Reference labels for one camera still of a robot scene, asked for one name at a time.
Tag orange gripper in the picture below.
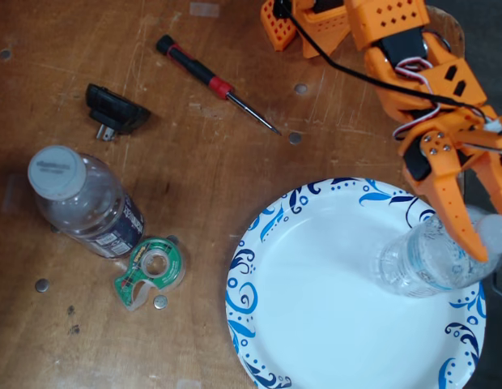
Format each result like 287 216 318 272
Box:
398 105 502 263

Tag clear plastic water bottle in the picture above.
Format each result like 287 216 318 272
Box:
378 206 502 299

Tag purple label drink bottle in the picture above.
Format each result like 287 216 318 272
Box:
27 144 147 259

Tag white blue pattern paper plate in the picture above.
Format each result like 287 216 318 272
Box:
225 177 487 389

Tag black red screwdriver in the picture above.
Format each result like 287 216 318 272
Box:
155 34 283 137

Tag green tape dispenser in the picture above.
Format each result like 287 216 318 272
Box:
114 237 188 314

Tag black power plug adapter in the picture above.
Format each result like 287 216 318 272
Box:
85 83 152 143

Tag orange mounted gripper camera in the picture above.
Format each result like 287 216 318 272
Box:
457 117 502 155

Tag black camera cable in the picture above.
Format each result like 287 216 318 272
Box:
274 0 502 131

